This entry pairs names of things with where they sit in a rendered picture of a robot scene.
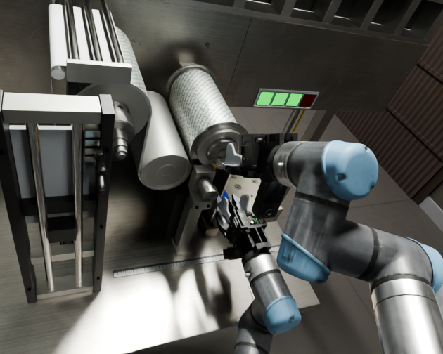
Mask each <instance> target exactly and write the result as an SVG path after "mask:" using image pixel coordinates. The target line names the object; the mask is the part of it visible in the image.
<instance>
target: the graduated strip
mask: <svg viewBox="0 0 443 354"><path fill-rule="evenodd" d="M279 247H280V245H274V246H271V248H270V252H275V251H278V250H279ZM223 260H228V259H224V255H223V254H216V255H211V256H203V257H197V258H190V259H184V260H180V261H171V262H166V263H158V264H153V265H144V266H139V267H135V268H126V269H121V270H113V278H117V277H125V276H130V275H138V274H143V273H151V272H155V271H160V270H168V269H173V268H180V267H185V266H193V265H198V264H202V263H211V262H215V261H223Z"/></svg>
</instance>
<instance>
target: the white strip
mask: <svg viewBox="0 0 443 354"><path fill-rule="evenodd" d="M49 45H50V64H51V88H52V95H54V92H53V78H54V79H57V80H61V79H63V78H64V77H65V66H66V59H67V57H66V50H65V35H64V27H63V14H62V6H61V5H59V0H49Z"/></svg>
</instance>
